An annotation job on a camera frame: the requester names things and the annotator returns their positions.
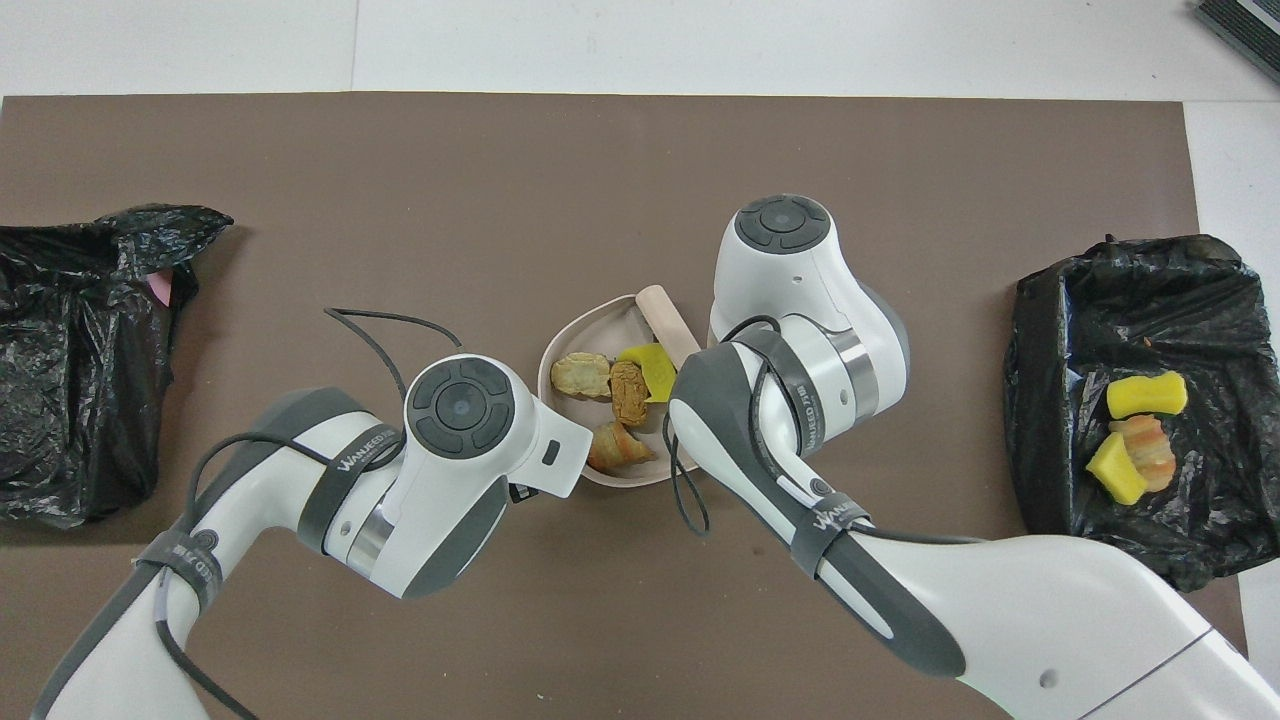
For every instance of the brown table mat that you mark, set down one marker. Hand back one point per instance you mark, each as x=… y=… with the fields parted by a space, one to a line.
x=500 y=200

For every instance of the black bag lined pink bin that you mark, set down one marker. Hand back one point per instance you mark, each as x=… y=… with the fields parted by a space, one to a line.
x=70 y=380

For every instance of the grey ribbed object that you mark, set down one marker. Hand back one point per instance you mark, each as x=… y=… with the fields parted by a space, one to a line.
x=1245 y=35

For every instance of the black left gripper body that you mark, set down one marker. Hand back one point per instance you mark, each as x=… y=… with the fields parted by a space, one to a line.
x=523 y=492

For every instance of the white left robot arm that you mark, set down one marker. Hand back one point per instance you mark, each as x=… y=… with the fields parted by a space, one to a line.
x=440 y=490

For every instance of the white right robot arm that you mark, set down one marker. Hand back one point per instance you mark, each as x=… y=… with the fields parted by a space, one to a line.
x=800 y=290

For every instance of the yellow sponge piece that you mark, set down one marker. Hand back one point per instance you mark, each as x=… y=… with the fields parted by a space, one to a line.
x=1115 y=470
x=1146 y=394
x=655 y=368

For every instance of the beige plastic dustpan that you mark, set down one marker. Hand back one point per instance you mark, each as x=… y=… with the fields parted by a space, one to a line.
x=575 y=340

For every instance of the brown nugget toy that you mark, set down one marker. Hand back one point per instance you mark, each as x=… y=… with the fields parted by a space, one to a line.
x=629 y=392

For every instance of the pale bread toy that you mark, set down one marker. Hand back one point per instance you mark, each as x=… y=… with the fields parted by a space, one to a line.
x=581 y=375

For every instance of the croissant bread toy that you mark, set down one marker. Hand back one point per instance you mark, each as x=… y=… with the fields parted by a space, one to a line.
x=618 y=450
x=1150 y=450

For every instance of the beige hand brush black bristles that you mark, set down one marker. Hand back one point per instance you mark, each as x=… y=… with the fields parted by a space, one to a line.
x=670 y=320

